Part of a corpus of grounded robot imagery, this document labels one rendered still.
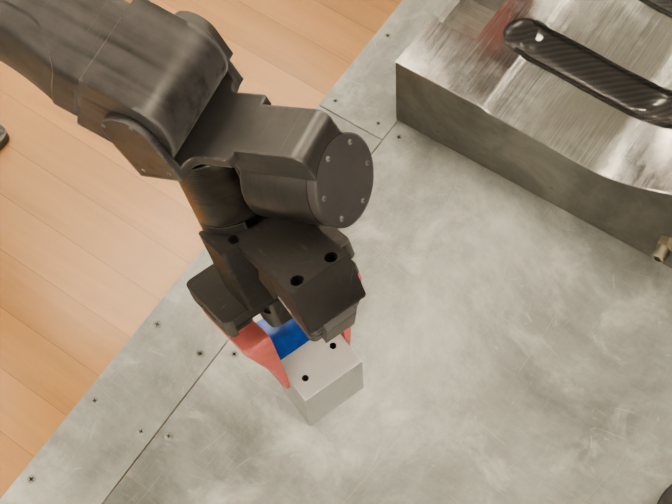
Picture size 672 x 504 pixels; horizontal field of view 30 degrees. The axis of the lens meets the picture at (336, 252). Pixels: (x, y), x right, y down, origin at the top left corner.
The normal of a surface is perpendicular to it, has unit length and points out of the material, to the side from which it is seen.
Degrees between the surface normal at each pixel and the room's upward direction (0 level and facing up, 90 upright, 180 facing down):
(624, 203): 90
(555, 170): 90
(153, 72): 16
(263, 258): 28
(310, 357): 1
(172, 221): 0
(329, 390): 91
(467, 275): 0
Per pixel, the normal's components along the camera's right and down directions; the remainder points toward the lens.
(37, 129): -0.05, -0.45
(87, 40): 0.20, -0.33
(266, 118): -0.43, -0.57
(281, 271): -0.32, -0.73
